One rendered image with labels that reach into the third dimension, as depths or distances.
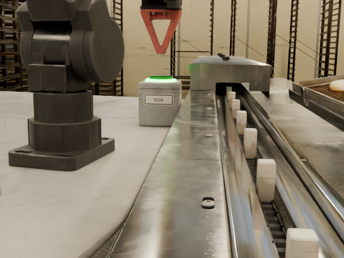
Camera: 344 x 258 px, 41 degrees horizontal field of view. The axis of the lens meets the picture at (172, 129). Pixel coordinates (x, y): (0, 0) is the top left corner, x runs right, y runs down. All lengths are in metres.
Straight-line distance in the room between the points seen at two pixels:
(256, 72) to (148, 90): 0.32
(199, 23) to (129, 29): 1.15
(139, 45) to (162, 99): 6.88
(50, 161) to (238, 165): 0.21
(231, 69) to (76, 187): 0.63
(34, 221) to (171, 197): 0.13
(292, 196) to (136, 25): 7.37
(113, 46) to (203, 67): 0.48
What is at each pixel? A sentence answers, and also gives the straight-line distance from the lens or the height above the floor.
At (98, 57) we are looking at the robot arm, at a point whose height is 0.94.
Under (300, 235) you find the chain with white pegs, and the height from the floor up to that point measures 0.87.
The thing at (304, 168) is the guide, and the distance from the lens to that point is 0.38.
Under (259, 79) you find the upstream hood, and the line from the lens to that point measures 1.03.
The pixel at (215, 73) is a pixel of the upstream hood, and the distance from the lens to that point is 1.02.
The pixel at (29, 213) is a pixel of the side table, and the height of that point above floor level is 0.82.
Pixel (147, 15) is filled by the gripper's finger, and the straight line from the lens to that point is 0.79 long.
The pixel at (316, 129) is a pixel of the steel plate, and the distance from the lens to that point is 0.82.
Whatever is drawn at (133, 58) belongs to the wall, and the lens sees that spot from 7.67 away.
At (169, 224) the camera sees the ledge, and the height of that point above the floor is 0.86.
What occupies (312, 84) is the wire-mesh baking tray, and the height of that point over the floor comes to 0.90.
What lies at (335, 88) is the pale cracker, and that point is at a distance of 0.70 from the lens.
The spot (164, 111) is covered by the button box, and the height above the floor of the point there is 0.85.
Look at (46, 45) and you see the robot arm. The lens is 0.56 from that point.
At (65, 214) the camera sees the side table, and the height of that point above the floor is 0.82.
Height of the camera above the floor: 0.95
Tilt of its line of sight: 10 degrees down
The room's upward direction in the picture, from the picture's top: 1 degrees clockwise
